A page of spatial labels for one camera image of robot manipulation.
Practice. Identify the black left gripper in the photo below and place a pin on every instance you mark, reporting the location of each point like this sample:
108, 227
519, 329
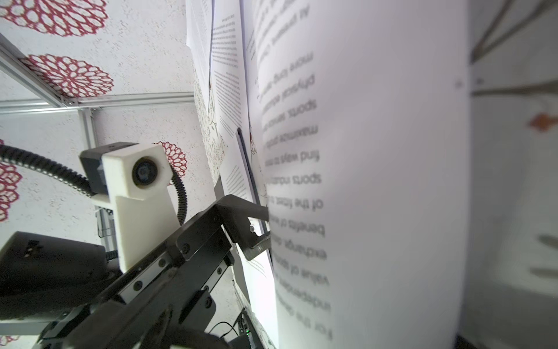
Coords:
165, 300

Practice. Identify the teal folder with black inside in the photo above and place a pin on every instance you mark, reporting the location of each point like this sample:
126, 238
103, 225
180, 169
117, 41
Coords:
252, 184

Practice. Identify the white printed paper sheet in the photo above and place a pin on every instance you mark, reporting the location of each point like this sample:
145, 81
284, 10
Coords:
199, 17
258, 275
362, 131
228, 79

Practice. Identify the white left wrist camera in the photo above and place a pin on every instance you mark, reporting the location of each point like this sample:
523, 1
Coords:
131, 180

